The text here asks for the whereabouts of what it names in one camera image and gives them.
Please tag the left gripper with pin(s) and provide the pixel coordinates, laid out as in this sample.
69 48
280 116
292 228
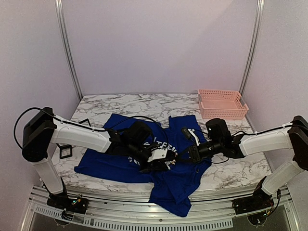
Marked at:
155 166

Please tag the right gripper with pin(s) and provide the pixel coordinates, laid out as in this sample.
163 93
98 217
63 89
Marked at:
193 153

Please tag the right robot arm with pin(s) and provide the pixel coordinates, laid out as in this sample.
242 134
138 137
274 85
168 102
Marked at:
293 135

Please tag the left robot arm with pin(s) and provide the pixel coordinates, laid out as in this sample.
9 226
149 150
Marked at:
46 128

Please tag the pink plastic basket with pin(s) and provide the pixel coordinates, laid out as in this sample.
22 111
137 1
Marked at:
224 104

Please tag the far black display box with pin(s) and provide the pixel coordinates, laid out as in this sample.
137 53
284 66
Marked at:
85 121

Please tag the black display box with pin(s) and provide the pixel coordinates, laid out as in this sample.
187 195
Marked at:
85 121
65 151

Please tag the near black display box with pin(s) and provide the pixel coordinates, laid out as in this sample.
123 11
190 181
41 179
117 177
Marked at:
65 151

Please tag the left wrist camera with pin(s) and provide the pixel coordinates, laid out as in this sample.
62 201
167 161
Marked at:
161 154

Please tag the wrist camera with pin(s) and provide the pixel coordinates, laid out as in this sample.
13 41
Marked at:
161 154
190 135

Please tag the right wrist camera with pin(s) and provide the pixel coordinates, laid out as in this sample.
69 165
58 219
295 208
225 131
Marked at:
190 135

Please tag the aluminium front rail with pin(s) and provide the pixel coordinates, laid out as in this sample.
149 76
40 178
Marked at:
130 211

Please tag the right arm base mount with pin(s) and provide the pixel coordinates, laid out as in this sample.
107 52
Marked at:
259 200

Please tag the right aluminium frame post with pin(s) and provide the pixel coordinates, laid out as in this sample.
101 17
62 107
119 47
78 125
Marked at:
253 46

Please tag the aluminium frame post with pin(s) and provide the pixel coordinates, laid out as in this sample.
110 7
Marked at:
253 46
67 50

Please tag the left aluminium frame post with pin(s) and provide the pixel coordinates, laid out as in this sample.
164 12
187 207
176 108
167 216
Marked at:
67 50

